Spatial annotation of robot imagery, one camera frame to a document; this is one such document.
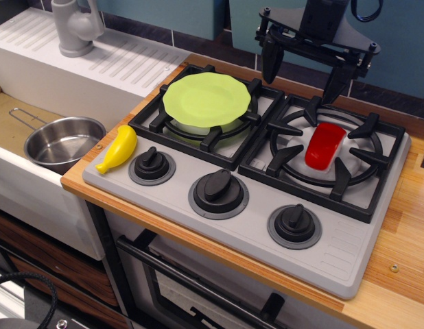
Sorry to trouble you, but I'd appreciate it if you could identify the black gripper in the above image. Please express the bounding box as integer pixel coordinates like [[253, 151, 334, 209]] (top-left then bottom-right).
[[255, 1, 381, 104]]

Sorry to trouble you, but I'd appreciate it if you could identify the red salmon sushi piece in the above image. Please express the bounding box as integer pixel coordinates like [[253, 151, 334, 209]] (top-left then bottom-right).
[[305, 123, 346, 171]]

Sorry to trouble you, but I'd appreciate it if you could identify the black right burner grate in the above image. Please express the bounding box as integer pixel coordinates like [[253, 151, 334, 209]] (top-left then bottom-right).
[[238, 95, 405, 223]]

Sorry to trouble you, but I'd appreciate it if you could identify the black burner grate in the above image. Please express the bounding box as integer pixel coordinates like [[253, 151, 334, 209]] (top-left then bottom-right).
[[238, 95, 405, 223], [129, 64, 285, 170]]

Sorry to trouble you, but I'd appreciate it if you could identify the light green plastic plate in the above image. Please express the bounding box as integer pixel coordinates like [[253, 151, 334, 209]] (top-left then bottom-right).
[[163, 72, 251, 128]]

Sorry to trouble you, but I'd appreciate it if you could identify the grey toy stove top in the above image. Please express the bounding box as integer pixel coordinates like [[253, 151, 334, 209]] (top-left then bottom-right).
[[82, 65, 411, 299]]

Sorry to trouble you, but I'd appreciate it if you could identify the black left burner grate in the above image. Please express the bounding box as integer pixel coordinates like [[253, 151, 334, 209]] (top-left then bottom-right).
[[129, 64, 285, 170]]

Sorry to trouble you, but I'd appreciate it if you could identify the black middle stove knob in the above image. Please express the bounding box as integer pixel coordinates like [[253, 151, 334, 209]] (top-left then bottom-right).
[[188, 169, 249, 220]]

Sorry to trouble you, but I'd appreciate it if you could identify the black stove knob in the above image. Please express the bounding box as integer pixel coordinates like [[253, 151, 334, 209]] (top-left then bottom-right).
[[267, 204, 322, 250], [188, 169, 249, 220], [128, 147, 176, 186]]

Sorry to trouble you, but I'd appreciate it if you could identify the black right stove knob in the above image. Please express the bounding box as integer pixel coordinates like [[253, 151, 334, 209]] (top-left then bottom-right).
[[267, 204, 322, 250]]

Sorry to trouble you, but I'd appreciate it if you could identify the black left stove knob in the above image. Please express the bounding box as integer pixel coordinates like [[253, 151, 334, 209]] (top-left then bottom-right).
[[128, 147, 176, 186]]

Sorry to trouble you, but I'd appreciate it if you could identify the yellow toy banana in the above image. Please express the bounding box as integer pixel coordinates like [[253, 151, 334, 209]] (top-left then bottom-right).
[[95, 125, 137, 174]]

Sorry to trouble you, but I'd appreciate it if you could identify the grey toy faucet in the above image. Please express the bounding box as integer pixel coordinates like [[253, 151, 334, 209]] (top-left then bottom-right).
[[51, 0, 104, 58]]

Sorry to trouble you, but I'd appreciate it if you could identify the stainless steel pot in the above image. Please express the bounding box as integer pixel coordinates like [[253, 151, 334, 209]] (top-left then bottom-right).
[[9, 108, 106, 175]]

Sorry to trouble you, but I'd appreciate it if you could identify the white toy sink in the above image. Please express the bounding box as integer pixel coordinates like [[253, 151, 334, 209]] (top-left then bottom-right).
[[0, 8, 189, 260]]

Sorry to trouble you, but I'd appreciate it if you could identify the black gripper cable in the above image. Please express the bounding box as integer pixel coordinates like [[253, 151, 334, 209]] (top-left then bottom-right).
[[349, 0, 382, 22]]

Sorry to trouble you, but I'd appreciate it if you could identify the black oven door handle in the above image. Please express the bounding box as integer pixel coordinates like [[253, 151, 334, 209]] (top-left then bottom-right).
[[116, 230, 285, 328]]

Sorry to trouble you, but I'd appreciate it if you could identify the black braided cable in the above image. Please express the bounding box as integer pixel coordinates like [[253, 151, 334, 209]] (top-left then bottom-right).
[[0, 272, 58, 329]]

